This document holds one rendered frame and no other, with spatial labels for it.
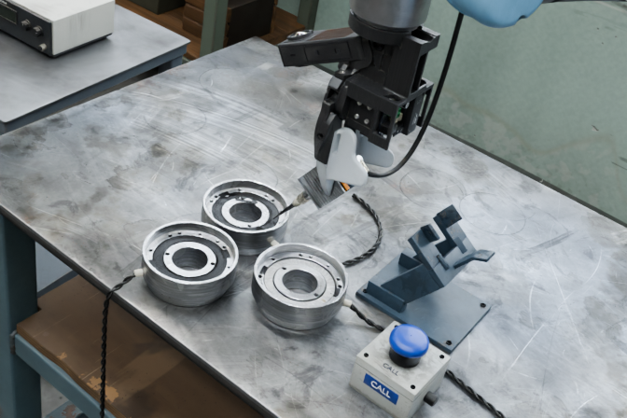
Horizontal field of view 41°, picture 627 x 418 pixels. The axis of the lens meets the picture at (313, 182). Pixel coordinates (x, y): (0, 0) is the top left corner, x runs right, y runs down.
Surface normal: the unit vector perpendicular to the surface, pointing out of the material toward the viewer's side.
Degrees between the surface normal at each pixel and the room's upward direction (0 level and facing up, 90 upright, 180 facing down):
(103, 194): 0
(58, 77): 0
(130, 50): 0
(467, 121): 90
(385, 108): 90
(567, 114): 90
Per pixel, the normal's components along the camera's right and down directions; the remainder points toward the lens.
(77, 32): 0.82, 0.43
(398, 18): 0.16, 0.59
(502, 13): 0.44, 0.57
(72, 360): 0.16, -0.80
